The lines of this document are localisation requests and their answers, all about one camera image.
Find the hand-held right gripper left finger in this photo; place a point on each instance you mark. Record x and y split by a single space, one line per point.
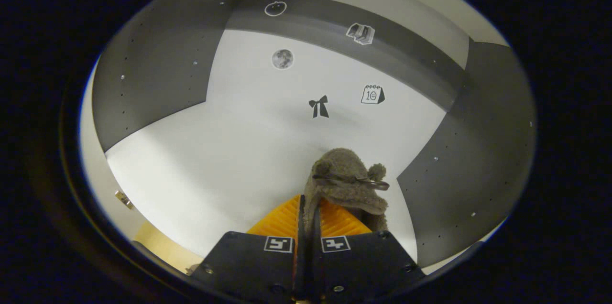
258 266

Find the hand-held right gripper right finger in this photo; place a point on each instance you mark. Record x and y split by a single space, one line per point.
363 266

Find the brown fuzzy shoe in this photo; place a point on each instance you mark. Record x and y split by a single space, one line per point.
344 189

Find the white shoe cabinet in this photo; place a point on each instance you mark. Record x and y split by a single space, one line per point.
239 151

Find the white cabinet door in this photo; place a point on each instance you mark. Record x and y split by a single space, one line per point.
95 175

